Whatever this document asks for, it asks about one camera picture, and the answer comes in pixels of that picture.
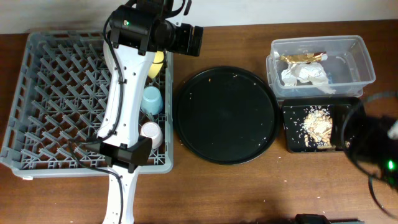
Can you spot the gold snack wrapper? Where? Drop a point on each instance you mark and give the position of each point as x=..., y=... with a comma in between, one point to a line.
x=304, y=58

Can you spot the grey dishwasher rack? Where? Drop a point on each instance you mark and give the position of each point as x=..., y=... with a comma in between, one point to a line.
x=61, y=94

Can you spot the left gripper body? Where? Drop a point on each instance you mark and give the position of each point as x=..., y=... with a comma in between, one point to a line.
x=180, y=38

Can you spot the yellow bowl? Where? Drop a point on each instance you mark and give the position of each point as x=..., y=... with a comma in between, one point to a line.
x=156, y=65

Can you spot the white napkin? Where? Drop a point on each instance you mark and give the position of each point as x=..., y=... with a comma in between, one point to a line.
x=312, y=73

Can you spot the food scraps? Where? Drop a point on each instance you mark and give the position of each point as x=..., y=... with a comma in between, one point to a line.
x=317, y=126

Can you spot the pink cup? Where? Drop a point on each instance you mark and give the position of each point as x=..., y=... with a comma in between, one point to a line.
x=152, y=130

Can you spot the round black tray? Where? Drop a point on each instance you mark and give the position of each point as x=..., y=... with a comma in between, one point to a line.
x=226, y=115

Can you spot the clear plastic bin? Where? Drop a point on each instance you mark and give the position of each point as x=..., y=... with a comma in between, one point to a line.
x=348, y=67

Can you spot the black rectangular tray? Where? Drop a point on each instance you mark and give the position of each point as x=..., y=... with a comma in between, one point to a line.
x=293, y=115

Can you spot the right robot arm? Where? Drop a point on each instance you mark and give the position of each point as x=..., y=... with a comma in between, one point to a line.
x=370, y=143

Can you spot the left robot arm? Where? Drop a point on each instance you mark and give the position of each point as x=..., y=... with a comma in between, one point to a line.
x=133, y=33

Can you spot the grey plate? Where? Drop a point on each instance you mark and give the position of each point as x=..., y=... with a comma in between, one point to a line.
x=108, y=57

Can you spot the light blue cup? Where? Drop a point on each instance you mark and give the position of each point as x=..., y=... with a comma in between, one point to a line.
x=152, y=102

